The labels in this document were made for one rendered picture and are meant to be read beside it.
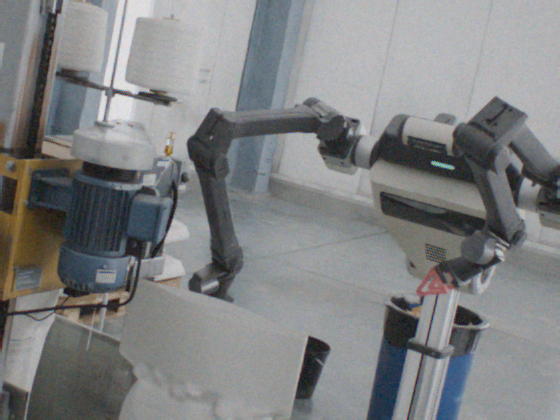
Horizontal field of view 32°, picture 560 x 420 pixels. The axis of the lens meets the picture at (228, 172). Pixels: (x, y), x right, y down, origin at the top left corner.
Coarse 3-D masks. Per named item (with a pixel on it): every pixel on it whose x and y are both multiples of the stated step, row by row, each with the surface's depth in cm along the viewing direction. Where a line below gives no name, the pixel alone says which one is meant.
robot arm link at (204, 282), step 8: (208, 264) 258; (216, 264) 258; (232, 264) 254; (240, 264) 255; (200, 272) 255; (208, 272) 255; (216, 272) 255; (224, 272) 256; (232, 272) 255; (192, 280) 255; (200, 280) 253; (208, 280) 254; (216, 280) 256; (192, 288) 256; (200, 288) 253; (208, 288) 255; (216, 288) 257
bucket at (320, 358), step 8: (312, 344) 503; (320, 344) 501; (328, 344) 496; (312, 352) 478; (320, 352) 500; (328, 352) 484; (304, 360) 478; (312, 360) 479; (320, 360) 482; (304, 368) 480; (312, 368) 481; (320, 368) 485; (304, 376) 481; (312, 376) 483; (304, 384) 483; (312, 384) 485; (296, 392) 483; (304, 392) 484; (312, 392) 489
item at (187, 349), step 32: (160, 288) 239; (128, 320) 245; (160, 320) 239; (192, 320) 231; (224, 320) 228; (256, 320) 232; (128, 352) 245; (160, 352) 238; (192, 352) 232; (224, 352) 228; (256, 352) 227; (288, 352) 225; (160, 384) 237; (192, 384) 232; (224, 384) 229; (256, 384) 227; (288, 384) 225; (128, 416) 241; (160, 416) 236; (192, 416) 231; (224, 416) 227; (256, 416) 227; (288, 416) 225
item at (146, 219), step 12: (132, 204) 208; (144, 204) 208; (156, 204) 207; (168, 204) 213; (132, 216) 208; (144, 216) 208; (156, 216) 208; (132, 228) 208; (144, 228) 208; (156, 228) 208; (144, 240) 211; (156, 240) 208
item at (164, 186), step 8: (48, 136) 254; (56, 136) 255; (64, 136) 258; (72, 136) 262; (160, 160) 252; (168, 160) 255; (152, 168) 250; (160, 168) 253; (168, 168) 256; (176, 168) 259; (168, 176) 257; (176, 176) 260; (160, 184) 255; (168, 184) 258; (176, 184) 261; (160, 192) 255; (168, 192) 259; (168, 216) 262; (152, 248) 259; (160, 248) 262
